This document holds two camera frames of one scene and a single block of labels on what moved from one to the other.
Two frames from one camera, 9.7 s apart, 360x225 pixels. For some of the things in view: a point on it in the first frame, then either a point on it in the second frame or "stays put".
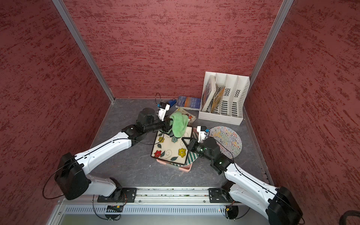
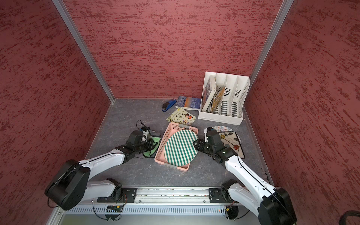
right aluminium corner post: x=279 y=21 stays put
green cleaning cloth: x=180 y=121 -> x=148 y=153
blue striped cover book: x=192 y=103 stays put
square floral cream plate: x=167 y=148 -> x=230 y=139
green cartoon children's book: x=191 y=118 stays put
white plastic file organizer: x=222 y=97 stays put
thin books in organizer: x=209 y=92 stays put
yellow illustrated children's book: x=217 y=100 stays put
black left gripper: x=167 y=124 -> x=150 y=142
